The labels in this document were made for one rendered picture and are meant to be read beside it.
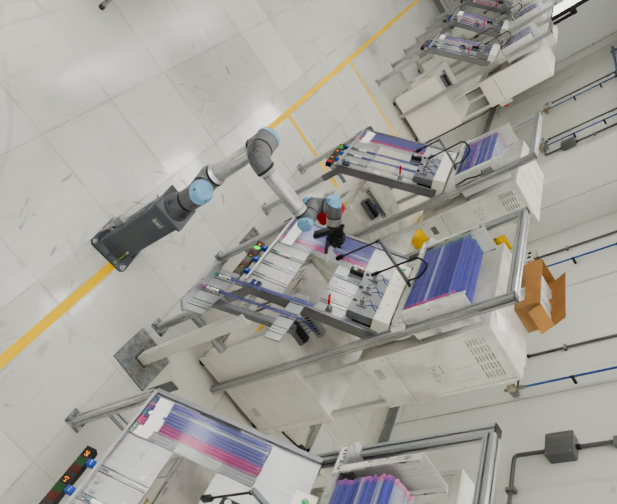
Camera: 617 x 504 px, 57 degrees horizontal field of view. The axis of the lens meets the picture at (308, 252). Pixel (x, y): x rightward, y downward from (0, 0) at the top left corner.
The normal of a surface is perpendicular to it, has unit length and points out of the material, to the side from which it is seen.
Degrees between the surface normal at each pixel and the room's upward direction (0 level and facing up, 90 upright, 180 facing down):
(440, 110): 90
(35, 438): 0
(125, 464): 44
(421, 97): 90
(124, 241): 90
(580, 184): 90
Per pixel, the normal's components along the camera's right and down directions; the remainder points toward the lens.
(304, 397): -0.36, 0.52
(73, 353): 0.74, -0.34
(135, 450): 0.14, -0.79
